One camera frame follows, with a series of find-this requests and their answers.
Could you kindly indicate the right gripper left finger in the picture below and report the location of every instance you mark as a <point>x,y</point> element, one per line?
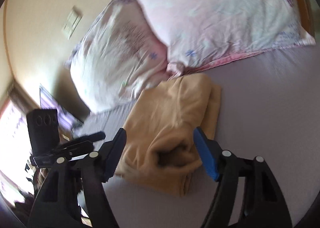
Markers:
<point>56,204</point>

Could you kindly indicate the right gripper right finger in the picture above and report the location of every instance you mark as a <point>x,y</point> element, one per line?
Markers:
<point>247,194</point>

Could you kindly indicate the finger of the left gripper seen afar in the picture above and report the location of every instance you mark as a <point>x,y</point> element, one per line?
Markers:
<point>98,136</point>

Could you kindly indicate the tan long-sleeve shirt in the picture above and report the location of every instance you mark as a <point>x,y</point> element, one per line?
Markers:
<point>160,152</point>

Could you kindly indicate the large white floral pillow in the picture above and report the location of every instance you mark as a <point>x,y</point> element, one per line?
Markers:
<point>118,58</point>

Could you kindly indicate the lilac bed sheet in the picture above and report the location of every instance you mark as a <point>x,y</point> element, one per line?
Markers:
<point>269,107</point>

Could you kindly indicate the pink floral pillow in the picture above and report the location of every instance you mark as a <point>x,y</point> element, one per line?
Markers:
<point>202,34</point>

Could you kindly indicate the white wall switch plate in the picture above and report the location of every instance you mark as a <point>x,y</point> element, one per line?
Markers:
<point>73,19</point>

